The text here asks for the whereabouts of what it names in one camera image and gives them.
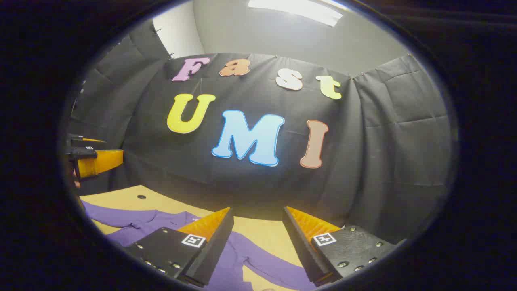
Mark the purple polo shirt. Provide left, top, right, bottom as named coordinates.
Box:
left=83, top=201, right=317, bottom=291

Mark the black backdrop cloth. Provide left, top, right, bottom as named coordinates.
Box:
left=67, top=18, right=453, bottom=245

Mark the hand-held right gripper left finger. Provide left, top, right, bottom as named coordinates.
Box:
left=121, top=207, right=235, bottom=288

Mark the long ceiling light panel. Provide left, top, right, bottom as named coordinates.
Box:
left=248, top=0, right=344, bottom=27

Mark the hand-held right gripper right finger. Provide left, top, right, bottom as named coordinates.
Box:
left=282, top=206, right=406, bottom=287

